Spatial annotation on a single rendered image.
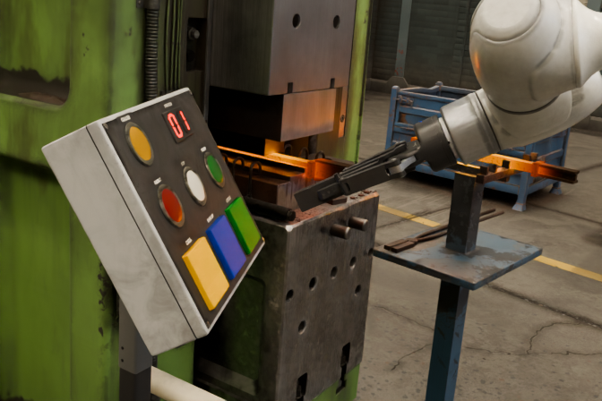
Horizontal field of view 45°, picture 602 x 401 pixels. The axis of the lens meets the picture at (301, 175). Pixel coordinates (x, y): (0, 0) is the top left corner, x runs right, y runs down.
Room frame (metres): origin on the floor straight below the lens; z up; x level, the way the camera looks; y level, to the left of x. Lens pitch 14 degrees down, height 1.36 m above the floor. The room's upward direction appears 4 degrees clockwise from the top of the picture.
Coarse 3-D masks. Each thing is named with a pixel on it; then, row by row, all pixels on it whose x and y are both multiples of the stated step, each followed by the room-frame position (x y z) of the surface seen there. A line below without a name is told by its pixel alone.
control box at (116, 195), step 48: (192, 96) 1.12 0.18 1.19; (48, 144) 0.80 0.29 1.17; (96, 144) 0.79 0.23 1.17; (192, 144) 1.02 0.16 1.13; (96, 192) 0.79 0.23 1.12; (144, 192) 0.81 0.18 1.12; (192, 192) 0.93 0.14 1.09; (240, 192) 1.11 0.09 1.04; (96, 240) 0.79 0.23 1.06; (144, 240) 0.78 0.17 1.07; (192, 240) 0.86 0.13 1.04; (144, 288) 0.78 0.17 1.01; (192, 288) 0.79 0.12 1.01; (144, 336) 0.78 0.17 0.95; (192, 336) 0.78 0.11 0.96
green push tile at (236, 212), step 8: (240, 200) 1.07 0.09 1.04; (232, 208) 1.02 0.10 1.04; (240, 208) 1.05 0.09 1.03; (232, 216) 1.01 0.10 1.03; (240, 216) 1.04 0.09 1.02; (248, 216) 1.07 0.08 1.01; (232, 224) 1.01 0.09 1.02; (240, 224) 1.02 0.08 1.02; (248, 224) 1.05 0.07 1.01; (240, 232) 1.01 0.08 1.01; (248, 232) 1.04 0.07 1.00; (256, 232) 1.07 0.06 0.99; (240, 240) 1.01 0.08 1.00; (248, 240) 1.02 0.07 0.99; (256, 240) 1.05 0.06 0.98; (248, 248) 1.01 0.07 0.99
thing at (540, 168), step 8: (480, 160) 1.82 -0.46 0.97; (488, 160) 1.81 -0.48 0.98; (496, 160) 1.79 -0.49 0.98; (512, 160) 1.77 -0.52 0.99; (520, 160) 1.76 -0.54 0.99; (512, 168) 1.76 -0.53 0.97; (520, 168) 1.75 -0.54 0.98; (528, 168) 1.74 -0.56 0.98; (536, 168) 1.71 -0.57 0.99; (544, 168) 1.72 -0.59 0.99; (552, 168) 1.70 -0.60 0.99; (560, 168) 1.69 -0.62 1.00; (568, 168) 1.69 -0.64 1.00; (536, 176) 1.72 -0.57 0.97; (544, 176) 1.71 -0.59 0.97; (552, 176) 1.70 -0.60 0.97; (560, 176) 1.69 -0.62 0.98; (568, 176) 1.68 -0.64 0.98; (576, 176) 1.67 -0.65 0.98
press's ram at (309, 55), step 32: (224, 0) 1.42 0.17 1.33; (256, 0) 1.38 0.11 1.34; (288, 0) 1.39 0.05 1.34; (320, 0) 1.48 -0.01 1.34; (352, 0) 1.59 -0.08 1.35; (224, 32) 1.41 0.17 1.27; (256, 32) 1.37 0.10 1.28; (288, 32) 1.40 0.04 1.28; (320, 32) 1.49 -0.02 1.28; (352, 32) 1.60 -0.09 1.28; (224, 64) 1.41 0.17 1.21; (256, 64) 1.37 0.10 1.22; (288, 64) 1.40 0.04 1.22; (320, 64) 1.50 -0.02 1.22
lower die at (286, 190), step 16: (240, 160) 1.54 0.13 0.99; (272, 160) 1.52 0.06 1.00; (240, 176) 1.45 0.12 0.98; (256, 176) 1.45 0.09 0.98; (272, 176) 1.46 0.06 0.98; (288, 176) 1.44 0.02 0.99; (304, 176) 1.48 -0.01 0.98; (256, 192) 1.42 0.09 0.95; (272, 192) 1.40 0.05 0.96; (288, 192) 1.43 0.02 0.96
